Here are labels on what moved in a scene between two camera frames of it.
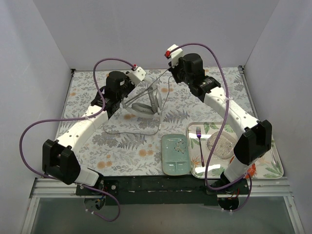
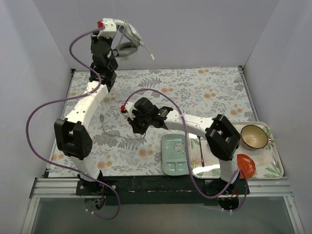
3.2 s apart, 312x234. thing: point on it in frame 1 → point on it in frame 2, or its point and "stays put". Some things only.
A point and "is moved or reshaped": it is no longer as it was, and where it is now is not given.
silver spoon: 272,156 stays put
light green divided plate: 175,154 stays put
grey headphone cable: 138,93 → 101,119
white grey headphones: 142,109 is moved or reshaped
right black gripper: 176,72 → 134,121
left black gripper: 128,87 → 98,39
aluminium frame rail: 66,187 stays put
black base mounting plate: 158,189 stays put
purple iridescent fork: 198,131 stays put
